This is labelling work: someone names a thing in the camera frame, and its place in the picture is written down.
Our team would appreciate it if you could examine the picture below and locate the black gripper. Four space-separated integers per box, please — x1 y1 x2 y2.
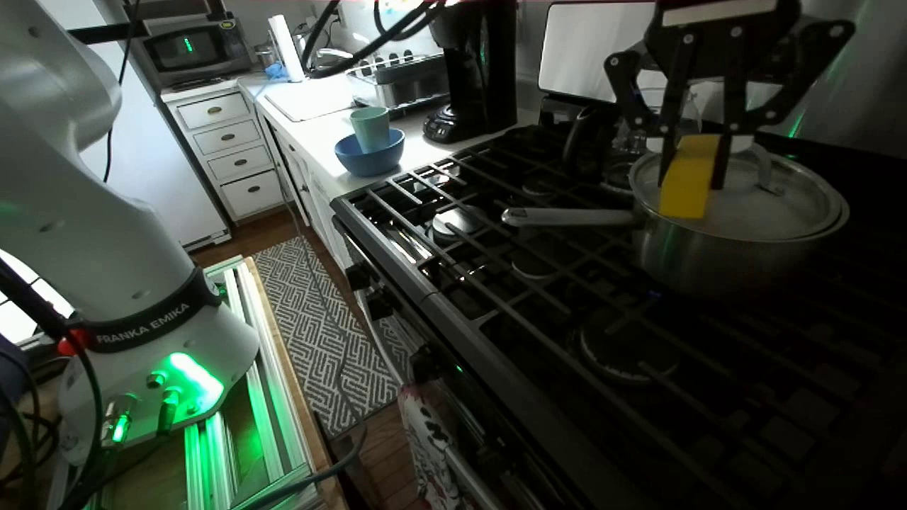
601 0 858 193

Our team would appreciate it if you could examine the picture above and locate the yellow rectangular block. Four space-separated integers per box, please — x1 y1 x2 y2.
657 133 726 225

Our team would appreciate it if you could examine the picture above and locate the silver pot lid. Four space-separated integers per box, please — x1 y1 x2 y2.
625 140 849 245

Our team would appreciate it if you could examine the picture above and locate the stainless steel gas stove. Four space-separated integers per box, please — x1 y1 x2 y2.
328 0 907 510

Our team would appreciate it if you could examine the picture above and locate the black coffee maker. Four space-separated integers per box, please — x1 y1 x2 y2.
423 0 521 149

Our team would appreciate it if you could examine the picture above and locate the small black round object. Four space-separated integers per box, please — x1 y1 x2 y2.
423 109 467 149

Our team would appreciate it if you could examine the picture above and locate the silver canister set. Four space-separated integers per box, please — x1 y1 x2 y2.
363 51 447 115

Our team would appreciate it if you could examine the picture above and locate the teal cup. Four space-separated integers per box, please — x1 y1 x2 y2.
348 106 393 153

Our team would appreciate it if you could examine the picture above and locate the blue bowl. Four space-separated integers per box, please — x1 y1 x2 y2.
332 125 407 181

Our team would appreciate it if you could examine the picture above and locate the white kitchen counter cabinet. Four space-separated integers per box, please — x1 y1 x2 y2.
256 75 475 278

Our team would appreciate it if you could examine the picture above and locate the white cutting board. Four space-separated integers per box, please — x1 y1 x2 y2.
261 79 359 125

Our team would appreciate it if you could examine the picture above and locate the patterned dish towel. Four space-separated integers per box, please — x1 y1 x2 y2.
393 378 505 510

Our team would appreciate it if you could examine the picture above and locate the white upright carton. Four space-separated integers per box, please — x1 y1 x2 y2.
267 11 307 86

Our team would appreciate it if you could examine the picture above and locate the grey patterned rug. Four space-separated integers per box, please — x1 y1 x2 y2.
253 235 407 439

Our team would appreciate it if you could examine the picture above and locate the white drawer cabinet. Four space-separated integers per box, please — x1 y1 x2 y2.
158 79 285 225

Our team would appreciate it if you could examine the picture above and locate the black toaster oven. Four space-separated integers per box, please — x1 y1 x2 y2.
129 11 253 93

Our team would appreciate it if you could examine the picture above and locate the silver pot with handle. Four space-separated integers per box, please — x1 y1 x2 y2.
498 203 852 303

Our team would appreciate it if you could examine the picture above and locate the grey oven door handle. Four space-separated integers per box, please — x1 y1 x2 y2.
328 197 625 510

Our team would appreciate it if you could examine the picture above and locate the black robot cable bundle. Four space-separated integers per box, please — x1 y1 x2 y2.
298 0 451 79

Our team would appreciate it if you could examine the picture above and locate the black floor cable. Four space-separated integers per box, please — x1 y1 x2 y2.
237 421 373 510

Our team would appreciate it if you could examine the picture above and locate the aluminium robot stand frame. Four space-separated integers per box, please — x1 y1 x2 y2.
178 255 319 510

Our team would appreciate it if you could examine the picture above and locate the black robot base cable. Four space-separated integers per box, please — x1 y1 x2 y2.
0 258 102 510

